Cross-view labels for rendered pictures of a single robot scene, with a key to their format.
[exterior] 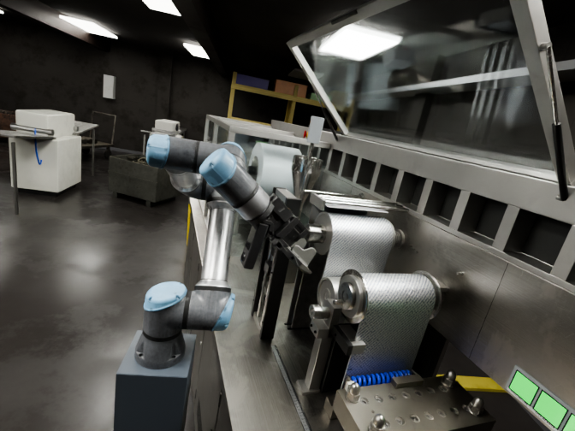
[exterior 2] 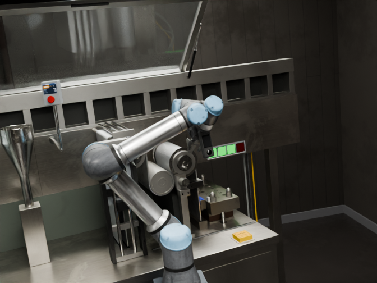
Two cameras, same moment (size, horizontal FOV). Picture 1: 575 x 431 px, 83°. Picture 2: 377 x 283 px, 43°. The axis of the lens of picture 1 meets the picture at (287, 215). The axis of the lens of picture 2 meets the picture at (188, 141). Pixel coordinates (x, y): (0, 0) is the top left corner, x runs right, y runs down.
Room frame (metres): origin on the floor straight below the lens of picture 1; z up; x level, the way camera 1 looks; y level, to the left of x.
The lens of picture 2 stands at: (0.76, 1.99, 1.81)
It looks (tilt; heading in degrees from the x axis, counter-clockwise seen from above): 12 degrees down; 270
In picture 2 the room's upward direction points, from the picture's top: 6 degrees counter-clockwise
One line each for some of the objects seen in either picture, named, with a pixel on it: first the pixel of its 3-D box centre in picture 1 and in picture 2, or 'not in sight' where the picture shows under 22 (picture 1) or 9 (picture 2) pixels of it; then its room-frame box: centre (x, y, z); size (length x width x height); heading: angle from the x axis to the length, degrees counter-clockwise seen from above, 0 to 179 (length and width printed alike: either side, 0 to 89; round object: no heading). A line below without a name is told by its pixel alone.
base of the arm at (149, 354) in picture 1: (162, 339); (180, 273); (0.86, 0.32, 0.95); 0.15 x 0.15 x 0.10
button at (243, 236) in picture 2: not in sight; (242, 236); (0.58, -0.06, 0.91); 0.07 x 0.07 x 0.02; 22
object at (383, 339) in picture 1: (387, 348); (188, 181); (0.80, -0.35, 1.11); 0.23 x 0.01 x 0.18; 112
